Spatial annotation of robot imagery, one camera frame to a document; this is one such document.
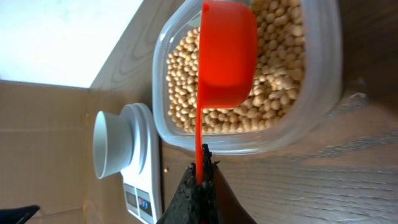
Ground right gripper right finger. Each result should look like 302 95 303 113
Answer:
201 144 256 224

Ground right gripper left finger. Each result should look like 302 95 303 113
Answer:
157 164 201 224

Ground red plastic measuring scoop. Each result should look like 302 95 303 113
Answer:
195 1 258 184

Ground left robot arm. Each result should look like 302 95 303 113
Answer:
0 205 40 224

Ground white digital kitchen scale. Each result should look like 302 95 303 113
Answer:
120 103 162 223

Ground pale grey round bowl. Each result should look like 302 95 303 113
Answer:
93 111 132 179

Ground soybeans in container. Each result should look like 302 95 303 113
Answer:
166 1 305 134

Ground clear plastic container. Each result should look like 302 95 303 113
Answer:
152 0 343 156

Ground cardboard side panel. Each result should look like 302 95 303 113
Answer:
1 82 88 223

